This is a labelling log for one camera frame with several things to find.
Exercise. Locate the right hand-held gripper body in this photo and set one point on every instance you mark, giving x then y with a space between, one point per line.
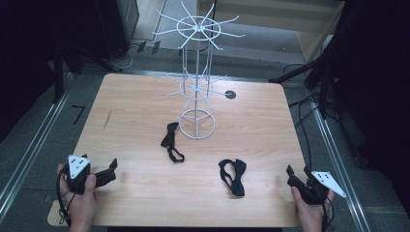
319 190

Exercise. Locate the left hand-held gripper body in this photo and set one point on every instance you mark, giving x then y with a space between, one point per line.
77 167

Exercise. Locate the black bow tie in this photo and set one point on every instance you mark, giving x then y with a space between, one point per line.
169 137
239 180

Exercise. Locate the person's right hand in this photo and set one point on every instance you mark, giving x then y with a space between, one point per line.
311 214

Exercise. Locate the person's left hand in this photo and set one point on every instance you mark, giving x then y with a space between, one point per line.
80 208

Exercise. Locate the black metal stand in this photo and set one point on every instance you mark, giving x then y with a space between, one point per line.
322 87
58 74

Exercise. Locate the dark round table grommet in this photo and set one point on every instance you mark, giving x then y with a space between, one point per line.
230 94

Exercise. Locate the dark cabinet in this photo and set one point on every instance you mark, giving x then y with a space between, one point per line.
121 25

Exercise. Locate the pale wooden platform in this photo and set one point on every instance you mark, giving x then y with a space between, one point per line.
309 35

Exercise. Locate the metal floor rail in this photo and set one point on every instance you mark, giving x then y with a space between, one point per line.
30 154
341 170

